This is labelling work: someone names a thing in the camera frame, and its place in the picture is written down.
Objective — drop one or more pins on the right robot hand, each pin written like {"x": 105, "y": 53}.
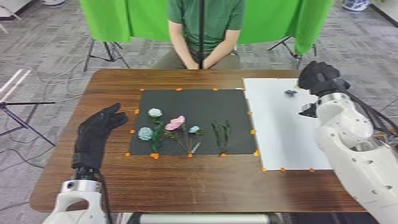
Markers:
{"x": 320, "y": 80}

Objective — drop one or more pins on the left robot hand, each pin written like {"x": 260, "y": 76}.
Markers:
{"x": 95, "y": 136}

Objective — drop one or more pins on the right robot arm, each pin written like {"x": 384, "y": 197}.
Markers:
{"x": 361, "y": 156}

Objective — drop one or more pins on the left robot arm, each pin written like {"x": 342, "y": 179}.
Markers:
{"x": 80, "y": 200}

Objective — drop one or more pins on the dark mat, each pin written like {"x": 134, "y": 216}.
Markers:
{"x": 196, "y": 103}

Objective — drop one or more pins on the person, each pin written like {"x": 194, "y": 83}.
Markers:
{"x": 207, "y": 20}

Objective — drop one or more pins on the dark blue flower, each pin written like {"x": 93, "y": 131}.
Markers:
{"x": 290, "y": 92}

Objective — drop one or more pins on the pale blue flower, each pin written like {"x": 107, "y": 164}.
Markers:
{"x": 144, "y": 133}

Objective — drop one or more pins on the black cloth stand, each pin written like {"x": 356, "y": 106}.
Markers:
{"x": 294, "y": 50}
{"x": 107, "y": 53}

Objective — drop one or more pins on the white flower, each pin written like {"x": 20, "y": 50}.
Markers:
{"x": 155, "y": 112}

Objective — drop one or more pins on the black tripod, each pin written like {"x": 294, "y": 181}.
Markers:
{"x": 18, "y": 120}

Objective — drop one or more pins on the pink flower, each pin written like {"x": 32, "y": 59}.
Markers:
{"x": 175, "y": 123}

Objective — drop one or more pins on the small blue flower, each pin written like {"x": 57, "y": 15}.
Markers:
{"x": 194, "y": 129}

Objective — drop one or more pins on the white sheet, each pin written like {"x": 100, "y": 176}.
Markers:
{"x": 285, "y": 133}

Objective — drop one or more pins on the green sprig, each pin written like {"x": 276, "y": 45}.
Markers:
{"x": 228, "y": 133}
{"x": 217, "y": 136}

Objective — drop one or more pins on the blue and white vase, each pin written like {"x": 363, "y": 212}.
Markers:
{"x": 356, "y": 4}

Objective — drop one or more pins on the black stand pole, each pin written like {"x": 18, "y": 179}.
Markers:
{"x": 201, "y": 33}

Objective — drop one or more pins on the pale grey bar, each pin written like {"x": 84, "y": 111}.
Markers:
{"x": 201, "y": 218}

